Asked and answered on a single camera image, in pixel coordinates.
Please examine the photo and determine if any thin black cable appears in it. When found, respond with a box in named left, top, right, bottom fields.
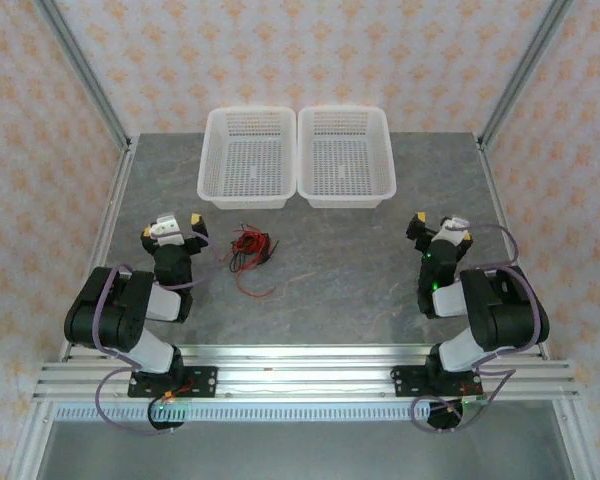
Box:
left=229, top=249, right=261, bottom=274
left=232, top=237, right=274, bottom=269
left=229, top=239, right=281, bottom=274
left=232, top=234, right=274, bottom=266

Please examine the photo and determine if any thin red cable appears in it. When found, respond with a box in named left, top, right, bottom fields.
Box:
left=229, top=227, right=274, bottom=256
left=223, top=234, right=271, bottom=266
left=223, top=223, right=277, bottom=299

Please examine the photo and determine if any white plastic mesh basket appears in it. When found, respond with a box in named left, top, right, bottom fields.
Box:
left=197, top=105, right=298, bottom=210
left=297, top=104, right=398, bottom=210

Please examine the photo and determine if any grey metal sheet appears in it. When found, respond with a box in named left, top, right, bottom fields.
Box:
left=34, top=419, right=579, bottom=480

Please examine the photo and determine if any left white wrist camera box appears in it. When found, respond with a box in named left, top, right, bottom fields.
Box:
left=148, top=212, right=182, bottom=247

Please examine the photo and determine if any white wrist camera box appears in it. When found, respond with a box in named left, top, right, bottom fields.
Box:
left=148, top=212, right=182, bottom=247
left=438, top=215, right=474, bottom=244

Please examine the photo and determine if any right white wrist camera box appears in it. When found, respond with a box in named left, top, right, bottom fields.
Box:
left=438, top=215, right=474, bottom=244

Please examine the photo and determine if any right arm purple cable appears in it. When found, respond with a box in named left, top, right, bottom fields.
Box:
left=412, top=224, right=544, bottom=434

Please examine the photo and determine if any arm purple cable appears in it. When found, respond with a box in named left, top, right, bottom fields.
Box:
left=412, top=224, right=544, bottom=434
left=92, top=227, right=216, bottom=436

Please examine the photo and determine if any aluminium table side rail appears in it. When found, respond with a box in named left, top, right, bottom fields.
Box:
left=474, top=134, right=551, bottom=361
left=59, top=137, right=139, bottom=361

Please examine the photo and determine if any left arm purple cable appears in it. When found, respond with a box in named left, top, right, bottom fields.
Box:
left=92, top=227, right=216, bottom=436

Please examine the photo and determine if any black round cable port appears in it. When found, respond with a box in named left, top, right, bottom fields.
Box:
left=147, top=397, right=187, bottom=434
left=424, top=397, right=466, bottom=432

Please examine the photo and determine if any aluminium cross rail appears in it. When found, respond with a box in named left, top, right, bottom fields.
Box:
left=32, top=343, right=579, bottom=404

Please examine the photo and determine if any aluminium frame post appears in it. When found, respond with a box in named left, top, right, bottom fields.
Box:
left=32, top=0, right=131, bottom=151
left=477, top=0, right=574, bottom=151

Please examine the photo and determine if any grey slotted cable duct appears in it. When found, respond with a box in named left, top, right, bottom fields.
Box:
left=54, top=403, right=481, bottom=422

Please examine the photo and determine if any aluminium frame leg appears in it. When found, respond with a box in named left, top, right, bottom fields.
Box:
left=9, top=402, right=56, bottom=480
left=554, top=399, right=594, bottom=480

